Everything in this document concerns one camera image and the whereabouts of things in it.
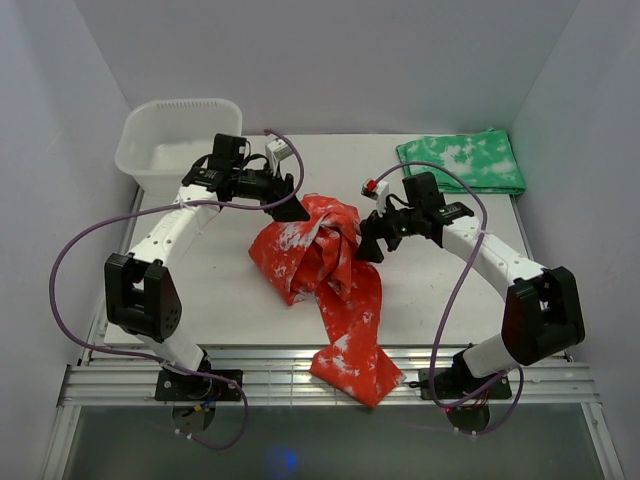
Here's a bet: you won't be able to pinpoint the green folded tie-dye trousers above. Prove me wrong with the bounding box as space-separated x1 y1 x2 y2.
396 129 526 195

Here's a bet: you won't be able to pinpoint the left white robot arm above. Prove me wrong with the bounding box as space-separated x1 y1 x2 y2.
104 131 310 400

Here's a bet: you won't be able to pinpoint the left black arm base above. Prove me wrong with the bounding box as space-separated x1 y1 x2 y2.
153 369 243 403

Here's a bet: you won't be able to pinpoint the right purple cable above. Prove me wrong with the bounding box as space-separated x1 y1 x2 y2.
367 162 526 437

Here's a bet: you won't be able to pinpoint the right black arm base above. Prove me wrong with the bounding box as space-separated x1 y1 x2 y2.
433 352 512 400

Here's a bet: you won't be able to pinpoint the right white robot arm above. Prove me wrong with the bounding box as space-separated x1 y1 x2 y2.
356 172 586 397

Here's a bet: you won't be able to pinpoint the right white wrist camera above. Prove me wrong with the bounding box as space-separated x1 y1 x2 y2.
361 179 390 216

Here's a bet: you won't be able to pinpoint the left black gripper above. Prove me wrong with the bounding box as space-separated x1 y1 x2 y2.
232 158 310 223

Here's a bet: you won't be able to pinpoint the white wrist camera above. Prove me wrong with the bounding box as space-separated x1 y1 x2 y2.
361 179 390 216
265 138 293 176

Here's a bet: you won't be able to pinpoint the aluminium rail frame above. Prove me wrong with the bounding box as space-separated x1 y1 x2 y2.
42 192 626 480

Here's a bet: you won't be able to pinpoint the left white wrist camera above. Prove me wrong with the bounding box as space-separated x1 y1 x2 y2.
265 138 293 176

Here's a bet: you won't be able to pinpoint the white plastic basin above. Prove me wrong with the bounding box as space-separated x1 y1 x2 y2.
114 98 243 197

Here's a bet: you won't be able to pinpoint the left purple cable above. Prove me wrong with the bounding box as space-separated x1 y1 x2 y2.
49 128 307 449

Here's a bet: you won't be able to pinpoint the purple cable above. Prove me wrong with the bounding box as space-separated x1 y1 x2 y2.
49 128 307 449
367 162 526 437

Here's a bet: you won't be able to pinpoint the red tie-dye trousers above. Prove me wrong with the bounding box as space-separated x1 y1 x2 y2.
249 194 405 408

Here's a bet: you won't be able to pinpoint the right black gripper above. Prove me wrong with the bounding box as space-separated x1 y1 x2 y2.
354 195 422 264

